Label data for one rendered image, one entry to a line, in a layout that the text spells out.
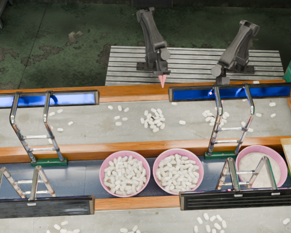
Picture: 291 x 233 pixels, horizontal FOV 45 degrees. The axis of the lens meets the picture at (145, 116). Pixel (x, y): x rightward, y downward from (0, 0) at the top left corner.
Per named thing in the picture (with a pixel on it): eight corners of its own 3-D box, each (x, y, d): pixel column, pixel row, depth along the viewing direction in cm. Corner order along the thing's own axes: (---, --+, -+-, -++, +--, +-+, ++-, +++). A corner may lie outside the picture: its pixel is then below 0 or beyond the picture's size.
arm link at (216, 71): (221, 79, 193) (231, 60, 189) (207, 72, 196) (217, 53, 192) (226, 80, 203) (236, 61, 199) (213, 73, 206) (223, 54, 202)
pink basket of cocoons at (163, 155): (144, 167, 195) (144, 158, 188) (187, 150, 201) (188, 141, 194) (165, 209, 181) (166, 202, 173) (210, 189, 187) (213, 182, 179)
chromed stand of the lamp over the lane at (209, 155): (200, 131, 209) (210, 82, 172) (233, 130, 209) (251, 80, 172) (204, 159, 197) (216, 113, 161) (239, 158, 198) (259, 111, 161)
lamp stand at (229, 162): (209, 194, 185) (224, 153, 149) (247, 193, 186) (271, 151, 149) (215, 230, 174) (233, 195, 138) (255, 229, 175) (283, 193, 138)
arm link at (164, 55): (174, 58, 200) (169, 37, 199) (160, 61, 199) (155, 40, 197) (168, 59, 211) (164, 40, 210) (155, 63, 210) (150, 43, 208)
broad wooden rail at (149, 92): (7, 107, 233) (-3, 89, 217) (277, 96, 235) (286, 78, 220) (3, 122, 226) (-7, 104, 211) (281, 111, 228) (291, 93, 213)
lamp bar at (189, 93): (167, 90, 180) (168, 81, 174) (287, 85, 181) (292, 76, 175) (168, 102, 175) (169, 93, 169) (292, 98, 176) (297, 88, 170)
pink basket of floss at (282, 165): (222, 174, 192) (225, 166, 184) (251, 145, 203) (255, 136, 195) (263, 207, 181) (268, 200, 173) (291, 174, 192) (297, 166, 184)
